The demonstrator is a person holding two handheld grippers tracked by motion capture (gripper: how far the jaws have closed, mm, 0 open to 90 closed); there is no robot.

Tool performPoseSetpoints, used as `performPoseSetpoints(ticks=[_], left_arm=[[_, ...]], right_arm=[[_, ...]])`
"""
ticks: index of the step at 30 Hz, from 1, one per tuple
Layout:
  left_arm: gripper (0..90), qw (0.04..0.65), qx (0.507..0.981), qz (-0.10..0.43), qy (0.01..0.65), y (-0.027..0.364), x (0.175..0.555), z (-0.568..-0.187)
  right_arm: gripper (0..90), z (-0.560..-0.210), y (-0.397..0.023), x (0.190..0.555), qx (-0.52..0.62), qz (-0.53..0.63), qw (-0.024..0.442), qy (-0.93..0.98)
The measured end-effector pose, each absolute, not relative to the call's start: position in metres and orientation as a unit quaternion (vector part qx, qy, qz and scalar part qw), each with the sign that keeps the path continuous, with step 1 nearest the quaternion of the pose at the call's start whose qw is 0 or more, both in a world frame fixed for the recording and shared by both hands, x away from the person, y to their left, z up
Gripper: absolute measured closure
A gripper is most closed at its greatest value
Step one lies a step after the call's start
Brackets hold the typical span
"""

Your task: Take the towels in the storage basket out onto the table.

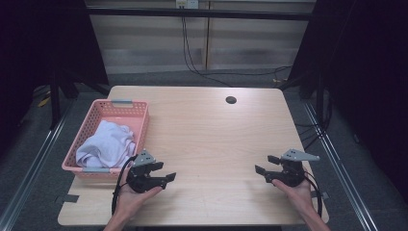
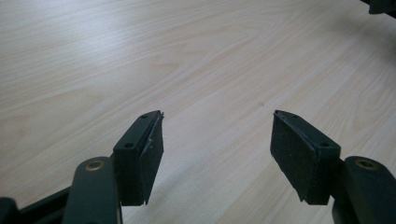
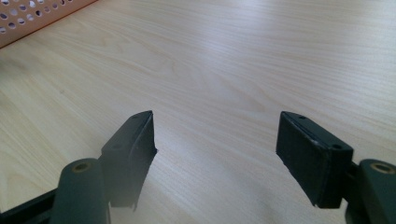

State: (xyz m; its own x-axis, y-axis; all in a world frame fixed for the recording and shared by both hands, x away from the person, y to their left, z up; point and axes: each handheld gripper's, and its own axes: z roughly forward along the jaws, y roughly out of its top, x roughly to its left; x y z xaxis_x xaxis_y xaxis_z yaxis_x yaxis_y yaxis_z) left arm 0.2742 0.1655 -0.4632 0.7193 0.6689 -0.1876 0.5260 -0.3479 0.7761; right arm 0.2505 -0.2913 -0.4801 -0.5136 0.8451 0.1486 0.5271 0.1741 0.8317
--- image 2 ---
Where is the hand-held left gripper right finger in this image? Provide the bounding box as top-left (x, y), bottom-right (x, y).
top-left (270, 109), bottom-right (342, 206)

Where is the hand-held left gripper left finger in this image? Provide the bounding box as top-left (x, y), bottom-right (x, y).
top-left (112, 109), bottom-right (165, 207)

